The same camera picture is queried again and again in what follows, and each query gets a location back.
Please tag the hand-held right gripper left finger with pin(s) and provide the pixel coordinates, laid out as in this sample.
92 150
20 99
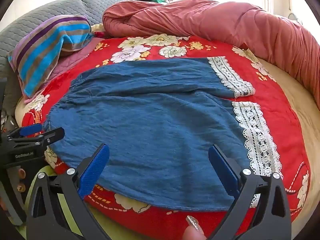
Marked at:
93 172

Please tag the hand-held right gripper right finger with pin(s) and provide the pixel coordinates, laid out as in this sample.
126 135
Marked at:
223 172

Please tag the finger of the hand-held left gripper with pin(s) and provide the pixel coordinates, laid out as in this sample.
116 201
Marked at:
31 129
53 133

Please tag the blue pants with white lace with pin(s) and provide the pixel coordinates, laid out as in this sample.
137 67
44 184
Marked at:
150 130

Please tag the person's left hand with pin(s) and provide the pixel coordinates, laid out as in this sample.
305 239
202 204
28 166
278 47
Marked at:
20 173

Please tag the person's right hand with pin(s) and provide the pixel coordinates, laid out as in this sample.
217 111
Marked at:
192 232

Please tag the pink quilted pillow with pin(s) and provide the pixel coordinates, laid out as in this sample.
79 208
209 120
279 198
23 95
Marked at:
67 62

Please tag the striped towel pillow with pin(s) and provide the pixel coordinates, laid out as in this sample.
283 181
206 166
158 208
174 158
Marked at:
42 52

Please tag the red floral blanket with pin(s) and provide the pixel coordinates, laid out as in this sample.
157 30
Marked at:
275 105

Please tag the large grey quilted pillow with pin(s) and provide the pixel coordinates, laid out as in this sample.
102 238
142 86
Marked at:
30 17

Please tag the cream cloth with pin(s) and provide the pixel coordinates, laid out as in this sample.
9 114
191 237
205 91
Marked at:
98 27

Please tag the small grey quilted pillow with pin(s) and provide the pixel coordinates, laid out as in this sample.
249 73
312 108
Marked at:
105 1

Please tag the pink-red quilted comforter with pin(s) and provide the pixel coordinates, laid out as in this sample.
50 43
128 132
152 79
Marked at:
200 17

